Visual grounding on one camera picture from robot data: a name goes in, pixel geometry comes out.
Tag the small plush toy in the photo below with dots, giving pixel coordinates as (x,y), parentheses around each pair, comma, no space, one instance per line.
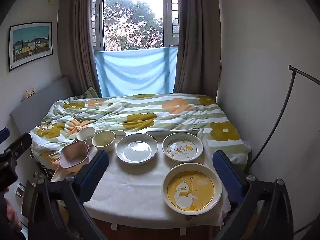
(30,93)

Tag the green striped pillow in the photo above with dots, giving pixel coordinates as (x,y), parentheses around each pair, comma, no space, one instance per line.
(88,93)

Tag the window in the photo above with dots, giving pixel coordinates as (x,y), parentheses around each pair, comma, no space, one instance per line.
(132,17)

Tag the small white bowl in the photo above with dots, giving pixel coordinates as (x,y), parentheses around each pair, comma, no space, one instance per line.
(86,134)

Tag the black lamp stand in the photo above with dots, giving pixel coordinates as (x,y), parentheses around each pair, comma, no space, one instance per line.
(290,68)

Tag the light blue cloth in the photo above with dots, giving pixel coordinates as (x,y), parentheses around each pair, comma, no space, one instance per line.
(135,72)

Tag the grey headboard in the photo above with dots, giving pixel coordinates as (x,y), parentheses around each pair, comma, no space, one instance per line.
(42,100)

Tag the plain white plate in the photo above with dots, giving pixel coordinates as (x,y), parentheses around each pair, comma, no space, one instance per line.
(137,151)

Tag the brown curtain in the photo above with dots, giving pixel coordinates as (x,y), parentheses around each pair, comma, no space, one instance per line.
(75,42)
(197,42)

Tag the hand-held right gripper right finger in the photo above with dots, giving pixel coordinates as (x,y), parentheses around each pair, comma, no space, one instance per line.
(228,172)

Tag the pink square bowl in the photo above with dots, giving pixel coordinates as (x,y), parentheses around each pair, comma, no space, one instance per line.
(72,156)

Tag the cream bowl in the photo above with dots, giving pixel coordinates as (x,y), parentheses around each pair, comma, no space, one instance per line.
(103,141)

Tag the person's left hand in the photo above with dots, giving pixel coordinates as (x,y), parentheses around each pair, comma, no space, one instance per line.
(12,216)

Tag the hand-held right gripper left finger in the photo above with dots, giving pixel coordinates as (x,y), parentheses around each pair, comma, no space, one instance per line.
(93,172)

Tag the framed houses picture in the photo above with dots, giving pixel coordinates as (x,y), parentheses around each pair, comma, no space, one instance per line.
(30,42)

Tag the small duck print plate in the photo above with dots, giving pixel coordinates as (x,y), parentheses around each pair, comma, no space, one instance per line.
(182,148)

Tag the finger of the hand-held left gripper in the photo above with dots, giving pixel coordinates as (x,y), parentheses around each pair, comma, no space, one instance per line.
(20,143)
(4,133)

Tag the stack of white plates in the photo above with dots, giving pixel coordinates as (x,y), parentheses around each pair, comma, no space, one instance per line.
(191,190)

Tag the floral white tablecloth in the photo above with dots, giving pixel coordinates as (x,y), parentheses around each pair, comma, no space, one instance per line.
(130,180)

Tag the floral striped blanket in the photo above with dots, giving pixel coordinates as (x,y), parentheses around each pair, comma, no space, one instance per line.
(150,110)

